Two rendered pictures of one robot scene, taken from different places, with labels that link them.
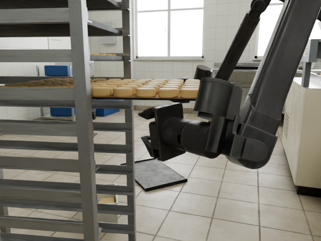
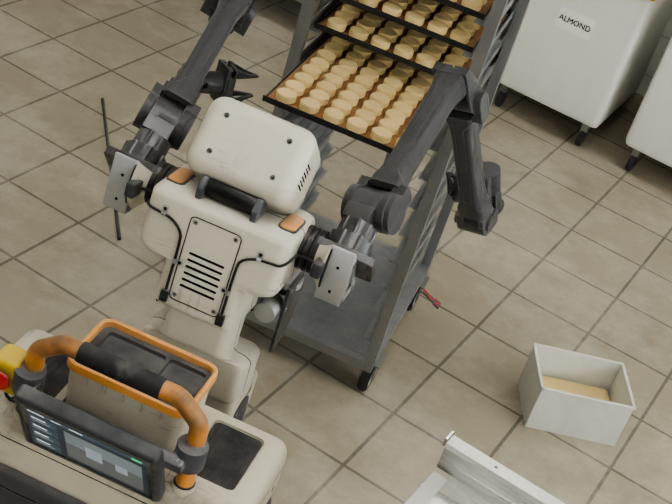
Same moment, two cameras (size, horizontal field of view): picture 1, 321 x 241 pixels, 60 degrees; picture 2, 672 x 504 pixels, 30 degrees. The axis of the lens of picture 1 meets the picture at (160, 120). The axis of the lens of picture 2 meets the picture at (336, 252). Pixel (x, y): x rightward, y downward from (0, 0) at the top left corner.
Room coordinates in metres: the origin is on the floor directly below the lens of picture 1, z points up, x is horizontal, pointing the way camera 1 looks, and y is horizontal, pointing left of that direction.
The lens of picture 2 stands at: (1.04, -2.76, 2.32)
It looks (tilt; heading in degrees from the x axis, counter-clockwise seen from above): 33 degrees down; 93
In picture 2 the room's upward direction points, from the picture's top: 18 degrees clockwise
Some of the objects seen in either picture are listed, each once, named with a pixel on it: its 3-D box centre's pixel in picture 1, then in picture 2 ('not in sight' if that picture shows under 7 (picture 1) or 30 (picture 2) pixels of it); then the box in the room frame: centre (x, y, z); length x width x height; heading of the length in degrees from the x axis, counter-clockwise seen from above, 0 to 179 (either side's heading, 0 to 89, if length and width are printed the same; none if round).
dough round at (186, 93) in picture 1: (190, 93); (286, 95); (0.68, -0.07, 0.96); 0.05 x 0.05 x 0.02
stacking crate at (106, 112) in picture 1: (103, 108); not in sight; (5.38, 1.12, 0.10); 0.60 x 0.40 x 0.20; 160
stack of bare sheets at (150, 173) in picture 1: (151, 172); not in sight; (2.42, 0.08, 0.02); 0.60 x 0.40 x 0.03; 28
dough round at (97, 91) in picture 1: (101, 91); (319, 65); (0.71, 0.15, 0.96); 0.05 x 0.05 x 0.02
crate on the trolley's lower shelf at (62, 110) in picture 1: (69, 106); not in sight; (4.50, 1.48, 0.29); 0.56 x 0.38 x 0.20; 170
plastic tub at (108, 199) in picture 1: (101, 204); (574, 394); (1.72, 0.40, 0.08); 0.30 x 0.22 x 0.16; 12
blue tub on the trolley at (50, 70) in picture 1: (61, 70); not in sight; (4.30, 1.50, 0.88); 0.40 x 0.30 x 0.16; 75
